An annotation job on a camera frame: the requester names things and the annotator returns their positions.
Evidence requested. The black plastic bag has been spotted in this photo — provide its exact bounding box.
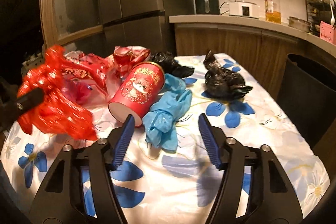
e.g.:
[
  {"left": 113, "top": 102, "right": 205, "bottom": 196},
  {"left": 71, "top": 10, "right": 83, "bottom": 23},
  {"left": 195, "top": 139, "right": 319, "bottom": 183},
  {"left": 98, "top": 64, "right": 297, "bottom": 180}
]
[
  {"left": 149, "top": 51, "right": 195, "bottom": 79},
  {"left": 201, "top": 50, "right": 254, "bottom": 101}
]

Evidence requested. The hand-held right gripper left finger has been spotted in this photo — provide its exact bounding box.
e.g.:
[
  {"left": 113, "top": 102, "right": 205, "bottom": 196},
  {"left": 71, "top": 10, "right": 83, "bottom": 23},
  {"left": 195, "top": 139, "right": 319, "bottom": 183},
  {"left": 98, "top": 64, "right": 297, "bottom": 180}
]
[{"left": 28, "top": 114, "right": 135, "bottom": 224}]

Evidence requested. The wooden lower cabinet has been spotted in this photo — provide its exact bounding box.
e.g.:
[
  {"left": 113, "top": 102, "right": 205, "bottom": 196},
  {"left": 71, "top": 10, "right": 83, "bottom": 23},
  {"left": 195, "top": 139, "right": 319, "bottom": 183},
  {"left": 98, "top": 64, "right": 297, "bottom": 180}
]
[{"left": 175, "top": 23, "right": 336, "bottom": 109}]

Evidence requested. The pink box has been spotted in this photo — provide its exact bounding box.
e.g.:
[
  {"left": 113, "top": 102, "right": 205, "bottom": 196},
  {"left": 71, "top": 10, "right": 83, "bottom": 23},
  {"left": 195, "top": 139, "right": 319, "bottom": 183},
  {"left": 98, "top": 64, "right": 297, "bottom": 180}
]
[{"left": 319, "top": 21, "right": 336, "bottom": 43}]

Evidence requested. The red foil wrapper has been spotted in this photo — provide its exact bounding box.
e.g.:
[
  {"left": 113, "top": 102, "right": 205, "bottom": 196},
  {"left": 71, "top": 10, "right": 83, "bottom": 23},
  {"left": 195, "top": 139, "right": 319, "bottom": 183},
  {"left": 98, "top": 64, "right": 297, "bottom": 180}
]
[{"left": 113, "top": 45, "right": 151, "bottom": 75}]

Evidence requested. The translucent red print plastic bag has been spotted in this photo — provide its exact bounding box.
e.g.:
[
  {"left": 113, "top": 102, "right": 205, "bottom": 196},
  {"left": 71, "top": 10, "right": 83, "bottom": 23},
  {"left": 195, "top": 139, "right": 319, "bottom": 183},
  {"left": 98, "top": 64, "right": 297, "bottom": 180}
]
[{"left": 62, "top": 52, "right": 113, "bottom": 106}]

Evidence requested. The grey refrigerator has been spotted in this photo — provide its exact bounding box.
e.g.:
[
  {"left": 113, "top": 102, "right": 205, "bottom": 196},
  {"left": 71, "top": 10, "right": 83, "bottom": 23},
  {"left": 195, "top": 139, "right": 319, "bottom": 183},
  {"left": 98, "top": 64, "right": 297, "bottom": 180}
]
[{"left": 96, "top": 0, "right": 195, "bottom": 56}]

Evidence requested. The metal pot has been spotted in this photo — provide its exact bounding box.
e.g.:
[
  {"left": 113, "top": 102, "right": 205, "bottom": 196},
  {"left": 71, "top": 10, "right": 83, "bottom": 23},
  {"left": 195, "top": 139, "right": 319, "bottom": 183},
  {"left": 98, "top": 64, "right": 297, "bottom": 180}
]
[{"left": 287, "top": 16, "right": 313, "bottom": 32}]

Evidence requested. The black air fryer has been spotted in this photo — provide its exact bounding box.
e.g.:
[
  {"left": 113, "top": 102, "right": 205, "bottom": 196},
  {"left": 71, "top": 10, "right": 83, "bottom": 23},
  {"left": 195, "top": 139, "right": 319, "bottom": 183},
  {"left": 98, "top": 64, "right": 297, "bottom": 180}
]
[{"left": 194, "top": 0, "right": 219, "bottom": 15}]

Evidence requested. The black dish rack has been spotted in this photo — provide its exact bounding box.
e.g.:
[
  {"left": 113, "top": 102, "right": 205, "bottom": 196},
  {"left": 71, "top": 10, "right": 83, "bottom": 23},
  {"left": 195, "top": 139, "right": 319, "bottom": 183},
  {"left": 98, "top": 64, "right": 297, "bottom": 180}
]
[{"left": 304, "top": 0, "right": 336, "bottom": 35}]

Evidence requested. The floral tablecloth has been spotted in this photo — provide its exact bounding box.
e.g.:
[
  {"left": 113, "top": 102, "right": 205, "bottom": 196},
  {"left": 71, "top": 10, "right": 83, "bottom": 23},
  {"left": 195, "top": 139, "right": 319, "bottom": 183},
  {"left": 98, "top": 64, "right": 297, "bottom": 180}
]
[{"left": 0, "top": 52, "right": 331, "bottom": 224}]

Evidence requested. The white rice cooker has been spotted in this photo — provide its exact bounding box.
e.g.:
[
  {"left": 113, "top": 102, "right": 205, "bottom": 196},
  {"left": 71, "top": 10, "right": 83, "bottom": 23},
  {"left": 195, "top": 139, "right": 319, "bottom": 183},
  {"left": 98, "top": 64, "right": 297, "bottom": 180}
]
[{"left": 228, "top": 0, "right": 259, "bottom": 19}]

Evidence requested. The cooking oil bottle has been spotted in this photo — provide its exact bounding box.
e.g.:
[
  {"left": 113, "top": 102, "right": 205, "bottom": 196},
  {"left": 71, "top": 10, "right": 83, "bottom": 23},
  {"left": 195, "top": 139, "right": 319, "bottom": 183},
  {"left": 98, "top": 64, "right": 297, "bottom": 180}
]
[{"left": 264, "top": 0, "right": 281, "bottom": 24}]

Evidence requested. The black trash bin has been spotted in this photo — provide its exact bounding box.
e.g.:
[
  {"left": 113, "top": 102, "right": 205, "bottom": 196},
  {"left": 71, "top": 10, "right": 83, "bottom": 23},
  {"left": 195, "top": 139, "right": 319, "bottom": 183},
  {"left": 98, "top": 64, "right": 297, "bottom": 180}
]
[{"left": 277, "top": 53, "right": 336, "bottom": 142}]

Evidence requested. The red paper cup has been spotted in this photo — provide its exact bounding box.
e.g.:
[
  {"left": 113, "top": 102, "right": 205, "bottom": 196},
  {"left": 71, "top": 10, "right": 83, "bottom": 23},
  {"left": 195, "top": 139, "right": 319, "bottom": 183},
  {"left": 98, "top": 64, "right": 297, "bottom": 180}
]
[{"left": 108, "top": 61, "right": 166, "bottom": 127}]

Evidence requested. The kitchen counter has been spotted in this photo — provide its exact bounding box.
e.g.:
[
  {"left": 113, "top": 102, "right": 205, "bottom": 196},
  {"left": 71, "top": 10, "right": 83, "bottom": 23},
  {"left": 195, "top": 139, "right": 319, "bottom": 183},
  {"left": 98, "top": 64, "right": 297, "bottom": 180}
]
[{"left": 169, "top": 14, "right": 336, "bottom": 56}]

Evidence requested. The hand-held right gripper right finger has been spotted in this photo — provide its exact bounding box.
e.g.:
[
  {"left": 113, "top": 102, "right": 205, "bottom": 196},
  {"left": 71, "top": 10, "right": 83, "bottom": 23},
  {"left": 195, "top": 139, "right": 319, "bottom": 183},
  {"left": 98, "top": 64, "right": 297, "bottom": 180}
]
[{"left": 198, "top": 113, "right": 310, "bottom": 224}]

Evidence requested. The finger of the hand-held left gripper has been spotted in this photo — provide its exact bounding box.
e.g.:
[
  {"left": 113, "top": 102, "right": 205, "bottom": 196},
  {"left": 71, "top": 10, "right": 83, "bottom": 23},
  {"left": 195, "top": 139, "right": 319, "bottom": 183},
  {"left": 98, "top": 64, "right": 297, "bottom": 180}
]
[{"left": 15, "top": 88, "right": 46, "bottom": 112}]

